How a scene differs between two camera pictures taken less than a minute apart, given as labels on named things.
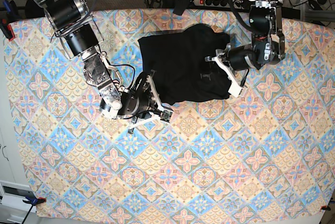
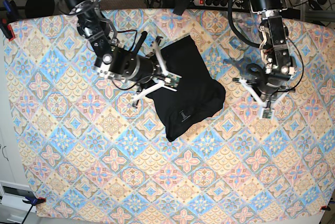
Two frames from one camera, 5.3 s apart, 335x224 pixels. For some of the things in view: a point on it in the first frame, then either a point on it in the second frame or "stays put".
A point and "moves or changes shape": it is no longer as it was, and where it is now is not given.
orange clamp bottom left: (34, 201) stays put
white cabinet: (13, 188) stays put
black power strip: (221, 2) stays put
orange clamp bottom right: (324, 207) stays put
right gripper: (238, 59) -> (267, 85)
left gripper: (143, 97) -> (135, 68)
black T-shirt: (179, 68) moves or changes shape
